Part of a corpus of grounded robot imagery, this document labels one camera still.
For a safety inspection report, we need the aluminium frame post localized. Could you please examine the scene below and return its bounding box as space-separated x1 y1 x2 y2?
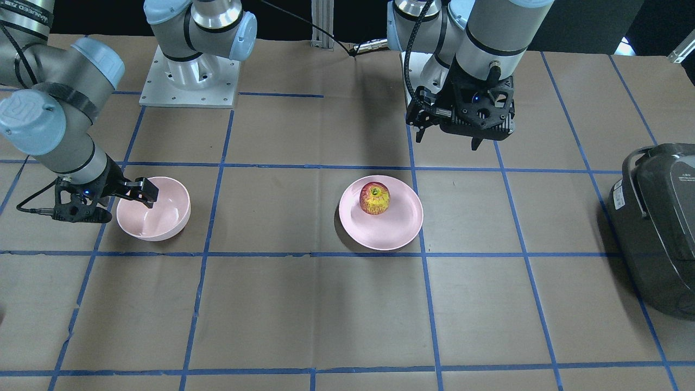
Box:
311 0 335 51

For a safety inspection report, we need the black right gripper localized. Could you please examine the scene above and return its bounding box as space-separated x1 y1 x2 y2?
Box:
53 157 159 224

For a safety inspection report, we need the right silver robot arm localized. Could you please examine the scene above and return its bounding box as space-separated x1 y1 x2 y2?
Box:
2 1 258 223

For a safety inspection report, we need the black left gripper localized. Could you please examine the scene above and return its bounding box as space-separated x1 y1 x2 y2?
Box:
406 60 515 151

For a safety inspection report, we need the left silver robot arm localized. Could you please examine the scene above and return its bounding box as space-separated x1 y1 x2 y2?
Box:
387 1 553 150

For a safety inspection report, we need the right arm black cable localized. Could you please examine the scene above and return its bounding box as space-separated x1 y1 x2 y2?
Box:
15 179 59 215

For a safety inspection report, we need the dark grey rice cooker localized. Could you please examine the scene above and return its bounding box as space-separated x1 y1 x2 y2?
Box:
608 143 694 321

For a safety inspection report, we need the pink bowl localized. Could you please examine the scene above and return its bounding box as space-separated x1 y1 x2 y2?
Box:
115 176 191 242

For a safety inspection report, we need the red yellow apple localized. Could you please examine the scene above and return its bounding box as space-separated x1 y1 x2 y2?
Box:
358 181 390 216

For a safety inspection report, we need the pink plate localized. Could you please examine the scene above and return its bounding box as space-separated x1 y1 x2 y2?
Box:
333 175 424 253

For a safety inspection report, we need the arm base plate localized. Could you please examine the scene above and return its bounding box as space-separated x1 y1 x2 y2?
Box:
408 52 450 94
139 47 242 109

